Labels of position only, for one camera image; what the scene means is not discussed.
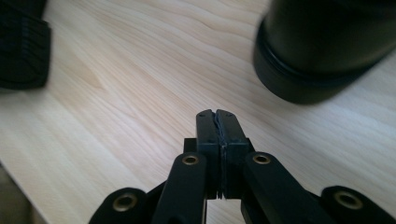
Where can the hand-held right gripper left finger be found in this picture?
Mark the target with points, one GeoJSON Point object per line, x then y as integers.
{"type": "Point", "coordinates": [208, 133]}

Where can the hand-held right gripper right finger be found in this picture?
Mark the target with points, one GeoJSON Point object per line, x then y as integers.
{"type": "Point", "coordinates": [232, 137]}

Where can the black leather shoe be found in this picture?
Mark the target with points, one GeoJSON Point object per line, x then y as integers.
{"type": "Point", "coordinates": [320, 53]}

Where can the red and black shoe rack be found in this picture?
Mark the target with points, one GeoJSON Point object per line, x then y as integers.
{"type": "Point", "coordinates": [21, 49]}

